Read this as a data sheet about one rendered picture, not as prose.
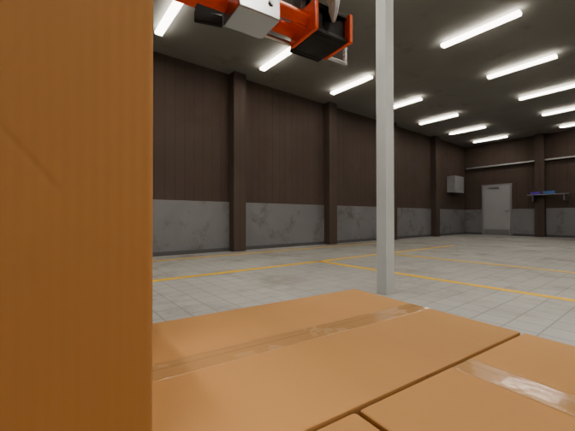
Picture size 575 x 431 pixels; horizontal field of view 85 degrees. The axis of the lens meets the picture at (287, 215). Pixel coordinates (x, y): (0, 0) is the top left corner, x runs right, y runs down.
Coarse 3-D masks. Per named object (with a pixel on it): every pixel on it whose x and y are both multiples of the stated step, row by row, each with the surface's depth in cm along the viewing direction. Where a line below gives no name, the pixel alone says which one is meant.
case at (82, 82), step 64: (0, 0) 18; (64, 0) 20; (128, 0) 22; (0, 64) 18; (64, 64) 20; (128, 64) 22; (0, 128) 18; (64, 128) 20; (128, 128) 22; (0, 192) 18; (64, 192) 20; (128, 192) 22; (0, 256) 18; (64, 256) 19; (128, 256) 21; (0, 320) 18; (64, 320) 19; (128, 320) 21; (0, 384) 18; (64, 384) 19; (128, 384) 21
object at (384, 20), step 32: (384, 0) 304; (384, 32) 304; (384, 64) 304; (384, 96) 304; (384, 128) 303; (384, 160) 303; (384, 192) 303; (384, 224) 303; (384, 256) 303; (384, 288) 303
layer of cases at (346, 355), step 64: (192, 320) 60; (256, 320) 60; (320, 320) 60; (384, 320) 60; (448, 320) 60; (192, 384) 37; (256, 384) 37; (320, 384) 37; (384, 384) 37; (448, 384) 37; (512, 384) 37
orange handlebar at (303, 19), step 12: (180, 0) 46; (192, 0) 46; (204, 0) 47; (216, 0) 47; (288, 12) 50; (300, 12) 51; (276, 24) 53; (288, 24) 54; (300, 24) 52; (288, 36) 56
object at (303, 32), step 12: (312, 0) 51; (312, 12) 51; (324, 12) 53; (312, 24) 51; (324, 24) 53; (336, 24) 55; (348, 24) 55; (300, 36) 54; (312, 36) 53; (324, 36) 54; (336, 36) 54; (348, 36) 55; (300, 48) 57; (312, 48) 57; (324, 48) 57; (336, 48) 57
